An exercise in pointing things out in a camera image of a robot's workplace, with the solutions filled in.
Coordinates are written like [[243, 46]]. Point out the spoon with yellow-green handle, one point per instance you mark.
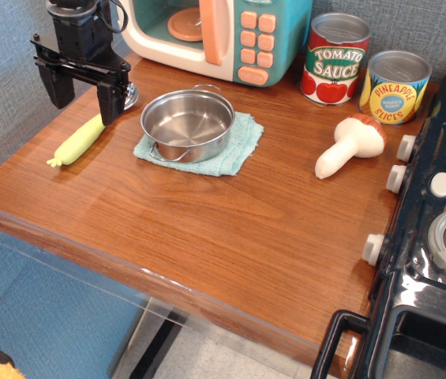
[[75, 146]]

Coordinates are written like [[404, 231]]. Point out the teal toy microwave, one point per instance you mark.
[[246, 42]]

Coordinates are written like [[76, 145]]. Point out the tomato sauce can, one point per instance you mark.
[[336, 48]]

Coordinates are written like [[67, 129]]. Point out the orange object in tray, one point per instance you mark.
[[7, 371]]

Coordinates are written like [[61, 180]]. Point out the light blue cloth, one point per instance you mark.
[[243, 140]]

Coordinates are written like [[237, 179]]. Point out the plush toy mushroom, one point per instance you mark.
[[358, 135]]

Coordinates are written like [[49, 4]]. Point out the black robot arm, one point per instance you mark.
[[82, 49]]

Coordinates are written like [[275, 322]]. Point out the silver metal pot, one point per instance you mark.
[[189, 125]]

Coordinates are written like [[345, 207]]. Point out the clear acrylic barrier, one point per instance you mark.
[[62, 320]]

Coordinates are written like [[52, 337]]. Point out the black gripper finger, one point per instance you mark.
[[58, 82], [112, 99]]

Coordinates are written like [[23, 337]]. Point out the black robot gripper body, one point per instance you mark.
[[83, 38]]

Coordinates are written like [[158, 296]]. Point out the black toy stove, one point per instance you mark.
[[404, 335]]

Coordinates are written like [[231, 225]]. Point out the pineapple slices can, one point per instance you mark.
[[394, 85]]

